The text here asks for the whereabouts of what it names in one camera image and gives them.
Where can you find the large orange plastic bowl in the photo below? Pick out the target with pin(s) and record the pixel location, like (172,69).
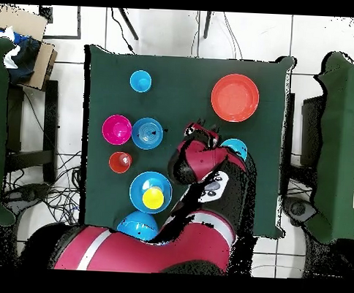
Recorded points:
(235,97)

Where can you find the yellow plastic cup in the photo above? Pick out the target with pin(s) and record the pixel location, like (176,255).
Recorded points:
(153,198)

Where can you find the large blue plastic bowl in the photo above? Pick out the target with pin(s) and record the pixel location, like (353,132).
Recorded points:
(137,223)
(137,185)

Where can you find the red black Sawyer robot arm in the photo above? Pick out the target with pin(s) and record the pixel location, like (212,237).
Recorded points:
(200,159)

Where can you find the small cyan plastic bowl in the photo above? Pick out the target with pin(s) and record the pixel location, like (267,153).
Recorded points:
(238,147)

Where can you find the blue flat-bottomed ringed bowl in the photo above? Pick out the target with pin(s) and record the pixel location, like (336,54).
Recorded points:
(147,133)

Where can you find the light blue plastic cup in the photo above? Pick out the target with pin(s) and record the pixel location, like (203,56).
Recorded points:
(140,81)

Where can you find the dark green tablecloth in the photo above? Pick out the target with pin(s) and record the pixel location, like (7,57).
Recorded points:
(266,185)

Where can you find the pink plastic bowl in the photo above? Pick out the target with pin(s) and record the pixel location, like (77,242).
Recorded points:
(116,129)

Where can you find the orange plastic cup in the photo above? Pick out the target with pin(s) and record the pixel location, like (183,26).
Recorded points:
(120,162)

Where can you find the black box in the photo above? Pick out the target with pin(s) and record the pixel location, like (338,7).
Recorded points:
(311,132)

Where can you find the black tripod leg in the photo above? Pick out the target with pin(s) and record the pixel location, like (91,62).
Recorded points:
(207,25)
(129,24)

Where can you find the black equipment base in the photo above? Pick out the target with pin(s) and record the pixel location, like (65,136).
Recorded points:
(297,208)
(25,193)

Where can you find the brown cardboard box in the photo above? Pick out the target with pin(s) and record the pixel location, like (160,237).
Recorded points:
(43,64)

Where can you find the blue and white cloth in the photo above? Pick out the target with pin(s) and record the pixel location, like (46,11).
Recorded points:
(24,58)

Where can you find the black stool frame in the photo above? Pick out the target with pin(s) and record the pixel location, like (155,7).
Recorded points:
(50,132)

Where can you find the black floor frame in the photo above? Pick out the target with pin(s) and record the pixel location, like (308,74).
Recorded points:
(79,25)

